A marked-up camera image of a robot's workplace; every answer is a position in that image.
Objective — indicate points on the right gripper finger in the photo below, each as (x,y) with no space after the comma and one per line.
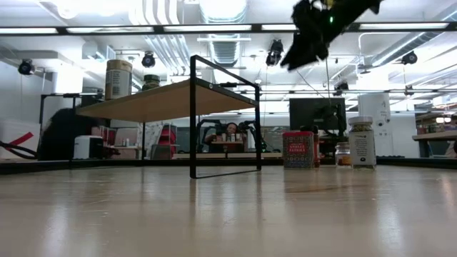
(317,48)
(296,53)

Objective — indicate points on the red paprika spice tin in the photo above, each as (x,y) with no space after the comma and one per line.
(298,150)

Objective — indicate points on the tall spice jar white lid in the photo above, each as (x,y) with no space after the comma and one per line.
(362,146)

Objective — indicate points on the small glass spice jar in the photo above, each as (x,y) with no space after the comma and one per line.
(342,155)

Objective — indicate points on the green oregano jar green lid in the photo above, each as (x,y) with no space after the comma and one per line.
(151,83)

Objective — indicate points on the spice jar tan lid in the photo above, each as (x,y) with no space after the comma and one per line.
(118,82)

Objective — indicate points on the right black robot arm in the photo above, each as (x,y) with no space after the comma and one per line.
(353,10)

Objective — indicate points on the black background robot arm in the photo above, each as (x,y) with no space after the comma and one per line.
(209,125)
(255,133)

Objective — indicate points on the small wooden spice shelf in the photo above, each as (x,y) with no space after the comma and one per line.
(225,143)

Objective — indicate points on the black computer monitor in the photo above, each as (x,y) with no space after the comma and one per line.
(307,114)

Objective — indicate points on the white pillar cabinet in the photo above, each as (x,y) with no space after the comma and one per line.
(371,107)

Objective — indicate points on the person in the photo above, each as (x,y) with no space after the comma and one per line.
(232,129)
(60,135)

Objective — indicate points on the wooden workbench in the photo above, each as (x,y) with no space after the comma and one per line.
(435,135)

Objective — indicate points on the red tool case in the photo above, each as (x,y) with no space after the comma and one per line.
(167,137)

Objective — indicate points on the blue storage bin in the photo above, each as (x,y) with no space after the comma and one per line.
(439,148)

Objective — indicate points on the red storage boxes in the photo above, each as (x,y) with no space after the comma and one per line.
(107,135)

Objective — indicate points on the white box appliance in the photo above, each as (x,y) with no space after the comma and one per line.
(84,147)

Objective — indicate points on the white box red stripe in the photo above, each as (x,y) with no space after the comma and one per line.
(18,128)

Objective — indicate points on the silver ceiling air duct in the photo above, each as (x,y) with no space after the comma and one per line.
(223,50)

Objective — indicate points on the black rig frame bar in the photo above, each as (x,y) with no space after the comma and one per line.
(159,29)

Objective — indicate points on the wooden shelf riser black frame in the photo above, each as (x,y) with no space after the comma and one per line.
(160,103)

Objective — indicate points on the black table frame rail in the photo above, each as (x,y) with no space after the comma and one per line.
(410,162)

